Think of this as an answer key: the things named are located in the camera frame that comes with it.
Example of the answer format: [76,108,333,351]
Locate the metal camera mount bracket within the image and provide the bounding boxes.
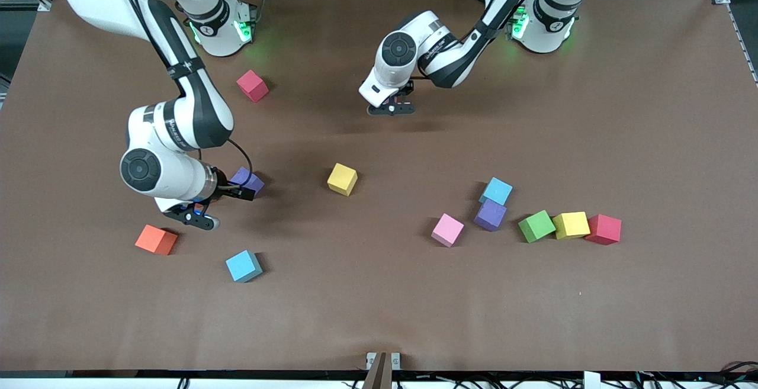
[365,351,402,389]

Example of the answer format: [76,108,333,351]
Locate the pink foam cube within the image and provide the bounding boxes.
[431,213,465,248]

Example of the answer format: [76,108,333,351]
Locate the green foam cube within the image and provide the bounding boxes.
[518,210,557,244]

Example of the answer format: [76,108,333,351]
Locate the brown paper table cover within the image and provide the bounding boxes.
[0,0,758,373]

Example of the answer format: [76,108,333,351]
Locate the red foam cube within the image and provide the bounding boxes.
[585,214,622,246]
[236,69,269,103]

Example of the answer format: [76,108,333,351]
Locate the purple foam cube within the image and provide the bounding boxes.
[473,199,508,232]
[230,166,265,195]

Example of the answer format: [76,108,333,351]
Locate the yellow foam cube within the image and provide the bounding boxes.
[552,211,591,240]
[327,162,358,197]

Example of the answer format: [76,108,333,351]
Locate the blue foam cube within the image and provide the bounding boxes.
[225,250,263,284]
[478,176,514,207]

